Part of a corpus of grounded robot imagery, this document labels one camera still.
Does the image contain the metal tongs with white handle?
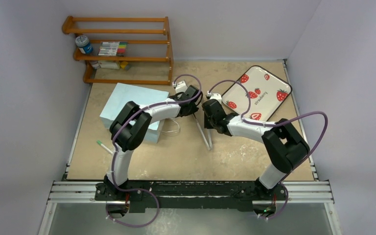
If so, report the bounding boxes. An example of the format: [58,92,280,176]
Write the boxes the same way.
[193,115,212,151]

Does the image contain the light blue paper bag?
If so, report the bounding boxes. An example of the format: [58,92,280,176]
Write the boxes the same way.
[99,83,169,130]

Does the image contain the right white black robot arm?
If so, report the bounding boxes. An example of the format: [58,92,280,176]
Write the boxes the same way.
[202,99,309,199]

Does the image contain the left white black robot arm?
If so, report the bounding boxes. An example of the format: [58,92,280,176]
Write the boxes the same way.
[103,85,202,200]

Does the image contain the white strawberry print tray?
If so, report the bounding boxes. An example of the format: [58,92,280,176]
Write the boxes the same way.
[222,65,292,121]

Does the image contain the orange wooden shelf rack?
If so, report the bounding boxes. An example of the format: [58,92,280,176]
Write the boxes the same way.
[62,16,174,85]

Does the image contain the small yellow block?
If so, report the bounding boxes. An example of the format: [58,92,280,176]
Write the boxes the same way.
[119,61,131,71]

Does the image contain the box of coloured markers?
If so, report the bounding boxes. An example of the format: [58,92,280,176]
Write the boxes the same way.
[98,41,128,57]

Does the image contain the small white box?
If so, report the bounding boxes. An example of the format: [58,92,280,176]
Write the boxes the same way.
[99,61,120,70]

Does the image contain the green capped white marker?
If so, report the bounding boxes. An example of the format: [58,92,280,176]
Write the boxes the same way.
[96,141,114,155]

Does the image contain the blue lidded jar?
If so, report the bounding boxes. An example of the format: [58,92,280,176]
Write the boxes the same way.
[75,35,94,54]

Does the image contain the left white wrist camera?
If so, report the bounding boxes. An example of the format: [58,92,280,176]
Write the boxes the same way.
[172,80,188,94]

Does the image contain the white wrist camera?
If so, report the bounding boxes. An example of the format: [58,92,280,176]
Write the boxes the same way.
[172,80,188,94]
[206,93,222,104]

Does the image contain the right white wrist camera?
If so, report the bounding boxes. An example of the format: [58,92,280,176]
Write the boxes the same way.
[206,93,222,104]

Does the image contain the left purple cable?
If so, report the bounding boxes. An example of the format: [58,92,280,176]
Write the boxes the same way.
[105,73,203,228]

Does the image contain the purple cable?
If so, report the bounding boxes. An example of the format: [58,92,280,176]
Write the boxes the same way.
[105,73,203,228]
[207,79,329,221]

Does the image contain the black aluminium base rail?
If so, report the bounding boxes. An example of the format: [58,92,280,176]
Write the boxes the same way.
[48,180,334,214]

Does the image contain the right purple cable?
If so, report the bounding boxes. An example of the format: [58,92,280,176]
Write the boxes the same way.
[207,79,329,221]

